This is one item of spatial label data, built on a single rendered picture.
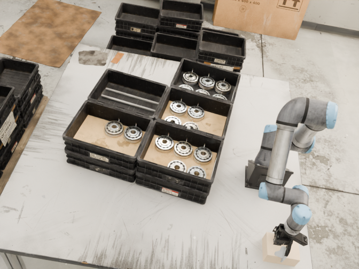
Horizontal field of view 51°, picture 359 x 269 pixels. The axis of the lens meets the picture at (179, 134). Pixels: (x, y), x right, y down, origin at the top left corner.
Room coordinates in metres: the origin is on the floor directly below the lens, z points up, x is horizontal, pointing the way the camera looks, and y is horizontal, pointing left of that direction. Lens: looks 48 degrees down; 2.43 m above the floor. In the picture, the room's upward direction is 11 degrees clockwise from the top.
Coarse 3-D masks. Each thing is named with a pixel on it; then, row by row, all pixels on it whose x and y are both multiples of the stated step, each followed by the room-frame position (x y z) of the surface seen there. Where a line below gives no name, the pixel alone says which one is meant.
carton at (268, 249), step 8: (264, 240) 0.93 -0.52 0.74; (272, 240) 0.92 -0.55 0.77; (264, 248) 0.89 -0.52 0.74; (272, 248) 0.88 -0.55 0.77; (296, 248) 0.90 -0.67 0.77; (264, 256) 0.85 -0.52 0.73; (272, 256) 0.84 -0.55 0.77; (288, 256) 0.85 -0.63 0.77; (296, 256) 0.86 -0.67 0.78; (288, 264) 0.84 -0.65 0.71
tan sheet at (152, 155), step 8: (152, 144) 1.32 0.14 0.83; (152, 152) 1.27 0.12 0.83; (192, 152) 1.32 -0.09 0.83; (152, 160) 1.21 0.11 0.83; (160, 160) 1.22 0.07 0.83; (168, 160) 1.23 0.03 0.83; (184, 160) 1.26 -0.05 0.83; (192, 160) 1.27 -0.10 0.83; (208, 168) 1.24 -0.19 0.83; (208, 176) 1.18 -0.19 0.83
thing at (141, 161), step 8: (152, 128) 1.35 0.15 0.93; (184, 128) 1.39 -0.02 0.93; (208, 136) 1.38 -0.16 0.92; (144, 144) 1.23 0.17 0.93; (144, 160) 1.13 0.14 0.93; (216, 160) 1.22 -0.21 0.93; (160, 168) 1.11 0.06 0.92; (168, 168) 1.11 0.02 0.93; (216, 168) 1.17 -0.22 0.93; (184, 176) 1.09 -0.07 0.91; (192, 176) 1.09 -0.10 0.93; (208, 184) 1.08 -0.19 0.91
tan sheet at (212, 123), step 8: (168, 104) 1.66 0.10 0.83; (168, 112) 1.59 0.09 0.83; (208, 112) 1.66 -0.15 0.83; (184, 120) 1.55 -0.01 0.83; (208, 120) 1.59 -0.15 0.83; (216, 120) 1.61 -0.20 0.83; (224, 120) 1.62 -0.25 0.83; (200, 128) 1.51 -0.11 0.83; (208, 128) 1.53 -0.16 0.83; (216, 128) 1.54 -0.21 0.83
